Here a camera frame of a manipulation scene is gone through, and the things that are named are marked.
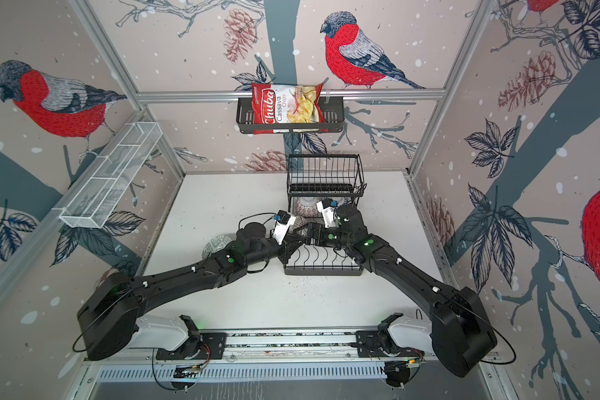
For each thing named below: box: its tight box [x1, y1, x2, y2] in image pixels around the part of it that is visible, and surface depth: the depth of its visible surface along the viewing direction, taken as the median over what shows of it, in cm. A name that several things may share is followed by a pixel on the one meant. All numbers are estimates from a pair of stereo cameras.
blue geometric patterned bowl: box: [295, 196, 320, 218], surface depth 103 cm
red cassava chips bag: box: [251, 82, 330, 135], surface depth 89 cm
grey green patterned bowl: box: [201, 235, 235, 260], surface depth 91 cm
